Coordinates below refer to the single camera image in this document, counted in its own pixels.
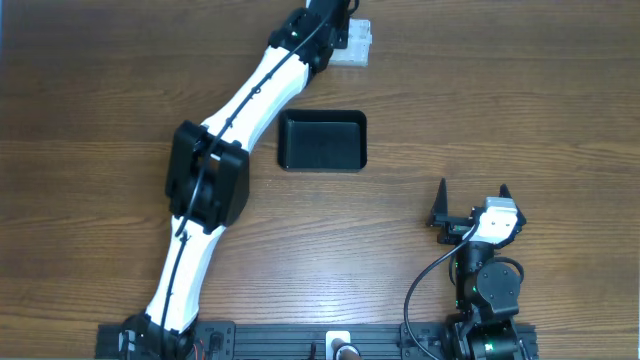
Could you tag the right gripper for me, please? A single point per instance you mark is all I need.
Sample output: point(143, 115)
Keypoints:
point(454, 226)

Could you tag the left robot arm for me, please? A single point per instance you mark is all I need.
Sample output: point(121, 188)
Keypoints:
point(265, 95)

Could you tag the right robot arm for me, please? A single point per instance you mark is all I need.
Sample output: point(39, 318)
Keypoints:
point(494, 286)

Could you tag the black tray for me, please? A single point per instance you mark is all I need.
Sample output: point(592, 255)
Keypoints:
point(322, 142)

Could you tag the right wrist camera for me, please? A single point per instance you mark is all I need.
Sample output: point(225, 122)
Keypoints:
point(496, 220)

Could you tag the mounting rail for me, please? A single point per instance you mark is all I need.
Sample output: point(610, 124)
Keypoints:
point(290, 342)

